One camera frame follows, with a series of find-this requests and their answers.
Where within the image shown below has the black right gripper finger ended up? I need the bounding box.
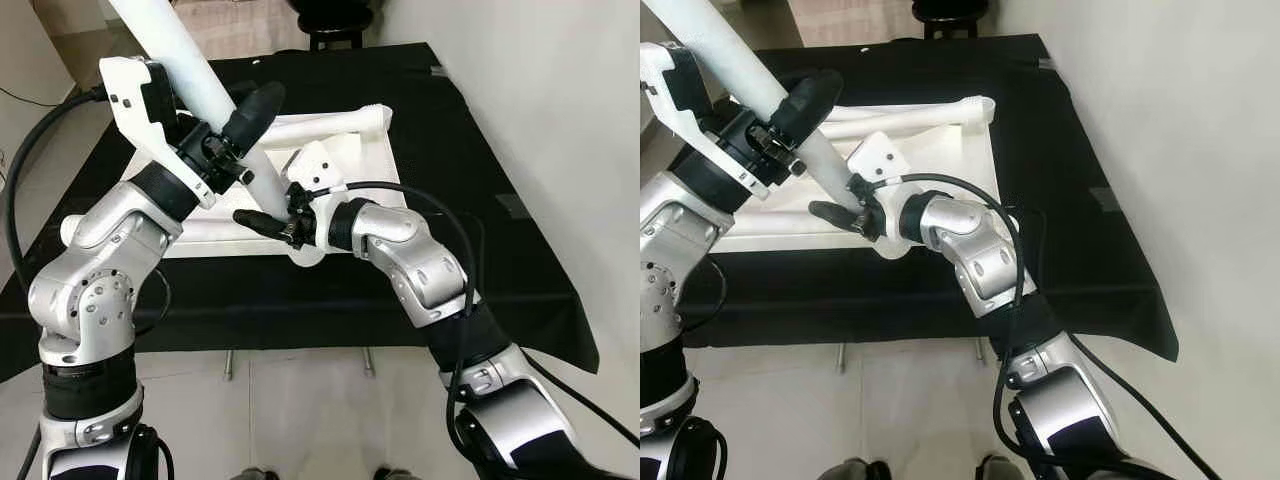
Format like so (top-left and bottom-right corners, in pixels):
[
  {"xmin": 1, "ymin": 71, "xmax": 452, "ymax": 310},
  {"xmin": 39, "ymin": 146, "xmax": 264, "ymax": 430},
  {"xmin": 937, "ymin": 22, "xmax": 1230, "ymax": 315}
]
[
  {"xmin": 233, "ymin": 208, "xmax": 291, "ymax": 239},
  {"xmin": 809, "ymin": 201, "xmax": 861, "ymax": 229}
]

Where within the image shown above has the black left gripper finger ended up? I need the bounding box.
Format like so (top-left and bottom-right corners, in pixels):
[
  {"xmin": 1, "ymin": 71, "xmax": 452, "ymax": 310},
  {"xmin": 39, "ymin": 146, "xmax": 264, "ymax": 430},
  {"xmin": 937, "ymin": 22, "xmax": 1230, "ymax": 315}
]
[
  {"xmin": 772, "ymin": 70, "xmax": 844, "ymax": 144},
  {"xmin": 222, "ymin": 84, "xmax": 288, "ymax": 153}
]

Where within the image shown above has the white plastic children table top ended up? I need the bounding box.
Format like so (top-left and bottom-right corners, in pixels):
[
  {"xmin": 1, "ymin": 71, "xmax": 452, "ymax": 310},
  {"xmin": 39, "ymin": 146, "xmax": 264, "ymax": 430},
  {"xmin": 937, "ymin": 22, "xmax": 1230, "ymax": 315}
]
[
  {"xmin": 120, "ymin": 105, "xmax": 411, "ymax": 269},
  {"xmin": 715, "ymin": 95, "xmax": 1001, "ymax": 263}
]

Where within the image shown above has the pale patterned mat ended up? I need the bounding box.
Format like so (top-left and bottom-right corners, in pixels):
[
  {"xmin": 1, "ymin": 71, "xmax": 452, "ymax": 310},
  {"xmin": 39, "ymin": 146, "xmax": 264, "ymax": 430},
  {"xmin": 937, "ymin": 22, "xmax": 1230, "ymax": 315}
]
[
  {"xmin": 185, "ymin": 0, "xmax": 301, "ymax": 59},
  {"xmin": 785, "ymin": 0, "xmax": 916, "ymax": 46}
]

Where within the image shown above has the black stool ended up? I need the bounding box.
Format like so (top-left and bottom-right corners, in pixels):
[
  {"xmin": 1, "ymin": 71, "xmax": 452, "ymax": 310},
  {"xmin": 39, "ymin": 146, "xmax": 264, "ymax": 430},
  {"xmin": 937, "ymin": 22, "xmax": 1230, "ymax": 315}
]
[
  {"xmin": 922, "ymin": 18, "xmax": 981, "ymax": 41},
  {"xmin": 308, "ymin": 25, "xmax": 363, "ymax": 51}
]

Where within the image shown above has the black tablecloth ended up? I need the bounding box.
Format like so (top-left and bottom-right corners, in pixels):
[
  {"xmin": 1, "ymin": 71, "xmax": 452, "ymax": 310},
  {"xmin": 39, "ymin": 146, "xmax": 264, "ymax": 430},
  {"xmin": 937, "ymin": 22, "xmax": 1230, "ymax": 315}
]
[
  {"xmin": 660, "ymin": 33, "xmax": 1181, "ymax": 363},
  {"xmin": 0, "ymin": 42, "xmax": 601, "ymax": 383}
]

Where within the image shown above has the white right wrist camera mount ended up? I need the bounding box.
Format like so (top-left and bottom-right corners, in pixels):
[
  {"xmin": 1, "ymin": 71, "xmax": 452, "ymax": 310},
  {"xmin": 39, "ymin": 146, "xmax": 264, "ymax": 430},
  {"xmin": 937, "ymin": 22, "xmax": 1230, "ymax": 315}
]
[
  {"xmin": 845, "ymin": 130, "xmax": 916, "ymax": 243},
  {"xmin": 283, "ymin": 140, "xmax": 349, "ymax": 251}
]

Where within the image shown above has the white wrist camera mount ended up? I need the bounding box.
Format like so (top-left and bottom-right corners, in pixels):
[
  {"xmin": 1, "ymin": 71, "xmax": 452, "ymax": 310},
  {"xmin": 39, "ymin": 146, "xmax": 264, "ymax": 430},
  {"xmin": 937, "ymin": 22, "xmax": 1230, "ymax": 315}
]
[
  {"xmin": 98, "ymin": 56, "xmax": 218, "ymax": 211},
  {"xmin": 283, "ymin": 140, "xmax": 349, "ymax": 251},
  {"xmin": 640, "ymin": 42, "xmax": 763, "ymax": 193},
  {"xmin": 845, "ymin": 130, "xmax": 916, "ymax": 243}
]

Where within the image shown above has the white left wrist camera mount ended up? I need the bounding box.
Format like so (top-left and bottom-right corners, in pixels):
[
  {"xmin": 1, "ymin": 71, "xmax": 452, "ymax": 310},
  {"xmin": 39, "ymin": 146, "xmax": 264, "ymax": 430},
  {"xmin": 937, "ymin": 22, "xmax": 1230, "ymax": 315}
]
[
  {"xmin": 640, "ymin": 42, "xmax": 763, "ymax": 193},
  {"xmin": 98, "ymin": 56, "xmax": 218, "ymax": 211}
]

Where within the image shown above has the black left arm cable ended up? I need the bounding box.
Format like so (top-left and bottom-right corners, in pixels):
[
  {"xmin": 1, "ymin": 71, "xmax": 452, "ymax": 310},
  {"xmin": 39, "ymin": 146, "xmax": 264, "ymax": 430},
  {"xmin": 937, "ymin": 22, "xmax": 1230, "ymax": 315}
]
[{"xmin": 3, "ymin": 85, "xmax": 173, "ymax": 480}]

